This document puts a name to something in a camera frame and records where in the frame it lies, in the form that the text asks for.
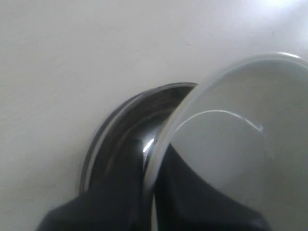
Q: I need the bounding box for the smooth steel bowl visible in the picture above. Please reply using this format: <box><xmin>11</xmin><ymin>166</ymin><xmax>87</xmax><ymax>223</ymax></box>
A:
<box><xmin>78</xmin><ymin>82</ymin><xmax>197</xmax><ymax>194</ymax></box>

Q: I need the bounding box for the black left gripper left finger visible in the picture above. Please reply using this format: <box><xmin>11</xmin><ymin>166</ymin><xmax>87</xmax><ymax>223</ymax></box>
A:
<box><xmin>37</xmin><ymin>139</ymin><xmax>143</xmax><ymax>231</ymax></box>

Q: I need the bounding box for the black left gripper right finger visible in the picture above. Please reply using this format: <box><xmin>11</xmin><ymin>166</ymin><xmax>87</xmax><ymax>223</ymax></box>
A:
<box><xmin>154</xmin><ymin>145</ymin><xmax>270</xmax><ymax>231</ymax></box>

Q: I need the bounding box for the white ceramic bowl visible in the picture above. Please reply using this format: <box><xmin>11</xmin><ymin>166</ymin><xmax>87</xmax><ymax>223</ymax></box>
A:
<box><xmin>143</xmin><ymin>53</ymin><xmax>308</xmax><ymax>231</ymax></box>

